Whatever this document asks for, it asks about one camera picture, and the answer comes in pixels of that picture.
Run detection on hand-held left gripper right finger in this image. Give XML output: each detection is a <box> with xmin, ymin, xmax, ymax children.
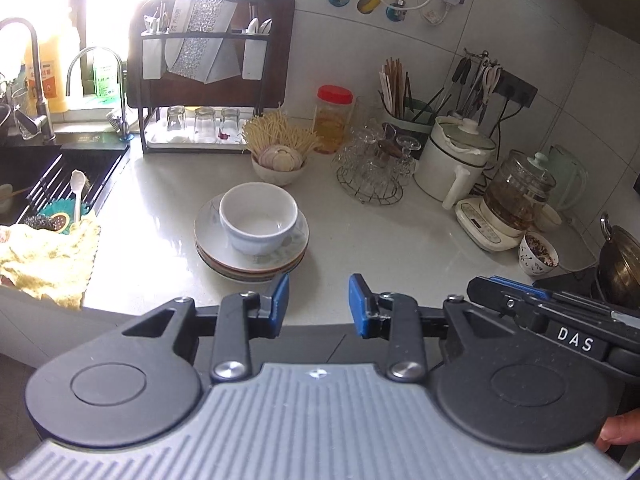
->
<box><xmin>348</xmin><ymin>274</ymin><xmax>521</xmax><ymax>381</ymax></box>

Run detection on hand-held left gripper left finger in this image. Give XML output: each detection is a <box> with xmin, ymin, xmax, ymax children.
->
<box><xmin>120</xmin><ymin>274</ymin><xmax>291</xmax><ymax>383</ymax></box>

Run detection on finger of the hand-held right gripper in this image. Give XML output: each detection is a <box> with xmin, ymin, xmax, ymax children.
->
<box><xmin>489</xmin><ymin>275</ymin><xmax>616</xmax><ymax>313</ymax></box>
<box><xmin>467</xmin><ymin>277</ymin><xmax>556</xmax><ymax>333</ymax></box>

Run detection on white plate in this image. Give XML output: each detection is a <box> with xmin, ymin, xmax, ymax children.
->
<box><xmin>195</xmin><ymin>242</ymin><xmax>306</xmax><ymax>275</ymax></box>
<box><xmin>202</xmin><ymin>255</ymin><xmax>303</xmax><ymax>282</ymax></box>

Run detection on floral plate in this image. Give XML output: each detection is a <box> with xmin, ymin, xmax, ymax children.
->
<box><xmin>194</xmin><ymin>192</ymin><xmax>310</xmax><ymax>266</ymax></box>

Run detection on person's right hand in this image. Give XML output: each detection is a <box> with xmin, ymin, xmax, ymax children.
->
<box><xmin>595</xmin><ymin>412</ymin><xmax>640</xmax><ymax>453</ymax></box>

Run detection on floral cup with tea leaves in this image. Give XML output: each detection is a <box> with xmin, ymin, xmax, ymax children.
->
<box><xmin>518</xmin><ymin>231</ymin><xmax>560</xmax><ymax>277</ymax></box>

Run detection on black induction cooktop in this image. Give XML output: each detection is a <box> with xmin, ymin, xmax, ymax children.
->
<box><xmin>532</xmin><ymin>265</ymin><xmax>640</xmax><ymax>308</ymax></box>

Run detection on cream kettle base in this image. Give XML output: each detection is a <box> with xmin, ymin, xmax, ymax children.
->
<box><xmin>454</xmin><ymin>196</ymin><xmax>538</xmax><ymax>253</ymax></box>

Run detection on glass health kettle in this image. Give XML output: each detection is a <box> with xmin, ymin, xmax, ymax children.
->
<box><xmin>482</xmin><ymin>149</ymin><xmax>558</xmax><ymax>231</ymax></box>

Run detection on steel wok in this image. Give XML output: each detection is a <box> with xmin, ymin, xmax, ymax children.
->
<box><xmin>597</xmin><ymin>212</ymin><xmax>640</xmax><ymax>311</ymax></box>

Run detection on pale green electric kettle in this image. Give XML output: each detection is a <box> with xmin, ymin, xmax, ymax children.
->
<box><xmin>545</xmin><ymin>145</ymin><xmax>588</xmax><ymax>211</ymax></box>

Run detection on white bowl holding garlic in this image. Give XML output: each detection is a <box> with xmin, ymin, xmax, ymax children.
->
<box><xmin>251</xmin><ymin>152</ymin><xmax>308</xmax><ymax>187</ymax></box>

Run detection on white electric pot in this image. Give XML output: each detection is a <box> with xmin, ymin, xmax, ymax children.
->
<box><xmin>414</xmin><ymin>116</ymin><xmax>498</xmax><ymax>211</ymax></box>

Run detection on group of glass cups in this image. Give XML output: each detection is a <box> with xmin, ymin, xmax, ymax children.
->
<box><xmin>332</xmin><ymin>120</ymin><xmax>418</xmax><ymax>196</ymax></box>

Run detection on garlic bulb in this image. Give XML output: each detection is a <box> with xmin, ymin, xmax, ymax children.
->
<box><xmin>257</xmin><ymin>144</ymin><xmax>305</xmax><ymax>173</ymax></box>

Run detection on pale thin noodle bundle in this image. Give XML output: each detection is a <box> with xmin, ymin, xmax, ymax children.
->
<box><xmin>241</xmin><ymin>110</ymin><xmax>323</xmax><ymax>161</ymax></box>

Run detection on red lid plastic jar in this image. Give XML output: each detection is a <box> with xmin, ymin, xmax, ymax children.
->
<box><xmin>312</xmin><ymin>85</ymin><xmax>355</xmax><ymax>156</ymax></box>

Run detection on green white utensil holder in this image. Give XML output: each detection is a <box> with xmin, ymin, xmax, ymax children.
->
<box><xmin>382</xmin><ymin>105</ymin><xmax>436</xmax><ymax>156</ymax></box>

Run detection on bundle of dark chopsticks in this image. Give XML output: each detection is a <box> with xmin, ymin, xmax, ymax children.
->
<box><xmin>404</xmin><ymin>72</ymin><xmax>451</xmax><ymax>123</ymax></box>

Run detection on white rack drip tray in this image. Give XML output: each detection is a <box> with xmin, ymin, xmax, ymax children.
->
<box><xmin>145</xmin><ymin>110</ymin><xmax>251</xmax><ymax>150</ymax></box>

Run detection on black dish rack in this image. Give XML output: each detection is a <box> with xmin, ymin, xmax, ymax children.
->
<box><xmin>127</xmin><ymin>0</ymin><xmax>266</xmax><ymax>155</ymax></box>

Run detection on bundle of wooden chopsticks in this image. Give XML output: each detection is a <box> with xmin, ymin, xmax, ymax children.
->
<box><xmin>378</xmin><ymin>57</ymin><xmax>406</xmax><ymax>118</ymax></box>

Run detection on black sink roll rack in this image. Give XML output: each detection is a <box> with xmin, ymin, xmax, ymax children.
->
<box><xmin>17</xmin><ymin>152</ymin><xmax>126</xmax><ymax>226</ymax></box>

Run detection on white spoon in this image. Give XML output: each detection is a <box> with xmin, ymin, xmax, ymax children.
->
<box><xmin>70</xmin><ymin>170</ymin><xmax>91</xmax><ymax>223</ymax></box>

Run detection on yellow dish cloth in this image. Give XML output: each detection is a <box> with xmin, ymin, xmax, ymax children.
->
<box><xmin>0</xmin><ymin>217</ymin><xmax>101</xmax><ymax>309</ymax></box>

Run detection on teal sink scrubber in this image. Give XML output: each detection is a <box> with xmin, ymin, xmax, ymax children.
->
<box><xmin>40</xmin><ymin>197</ymin><xmax>93</xmax><ymax>233</ymax></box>

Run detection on white rack caddy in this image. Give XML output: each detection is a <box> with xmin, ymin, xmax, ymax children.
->
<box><xmin>242</xmin><ymin>30</ymin><xmax>266</xmax><ymax>81</ymax></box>
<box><xmin>141</xmin><ymin>30</ymin><xmax>166</xmax><ymax>81</ymax></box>

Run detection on chrome faucet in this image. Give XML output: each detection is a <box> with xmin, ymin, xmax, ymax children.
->
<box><xmin>66</xmin><ymin>46</ymin><xmax>133</xmax><ymax>142</ymax></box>

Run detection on brown cutting board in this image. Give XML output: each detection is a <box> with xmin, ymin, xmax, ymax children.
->
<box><xmin>127</xmin><ymin>0</ymin><xmax>296</xmax><ymax>109</ymax></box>

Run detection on grey textured board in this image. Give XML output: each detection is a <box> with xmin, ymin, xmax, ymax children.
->
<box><xmin>165</xmin><ymin>0</ymin><xmax>238</xmax><ymax>83</ymax></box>

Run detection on green bottle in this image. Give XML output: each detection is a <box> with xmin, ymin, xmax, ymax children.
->
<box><xmin>92</xmin><ymin>50</ymin><xmax>123</xmax><ymax>101</ymax></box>

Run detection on orange detergent bottle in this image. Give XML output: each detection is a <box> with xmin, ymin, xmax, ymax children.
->
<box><xmin>30</xmin><ymin>30</ymin><xmax>71</xmax><ymax>113</ymax></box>

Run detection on dark tall faucet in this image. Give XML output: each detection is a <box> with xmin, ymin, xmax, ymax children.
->
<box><xmin>0</xmin><ymin>17</ymin><xmax>56</xmax><ymax>142</ymax></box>

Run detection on round wire cup rack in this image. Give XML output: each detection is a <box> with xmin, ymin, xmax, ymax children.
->
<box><xmin>336</xmin><ymin>167</ymin><xmax>403</xmax><ymax>206</ymax></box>

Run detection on black power cables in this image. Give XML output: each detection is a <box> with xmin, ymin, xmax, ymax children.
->
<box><xmin>492</xmin><ymin>100</ymin><xmax>516</xmax><ymax>176</ymax></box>

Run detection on dark wall socket strip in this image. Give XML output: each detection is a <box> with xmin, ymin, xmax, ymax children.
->
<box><xmin>492</xmin><ymin>67</ymin><xmax>538</xmax><ymax>107</ymax></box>

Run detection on black handled hanging utensils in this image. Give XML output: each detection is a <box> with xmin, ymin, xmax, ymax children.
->
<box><xmin>450</xmin><ymin>55</ymin><xmax>473</xmax><ymax>96</ymax></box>

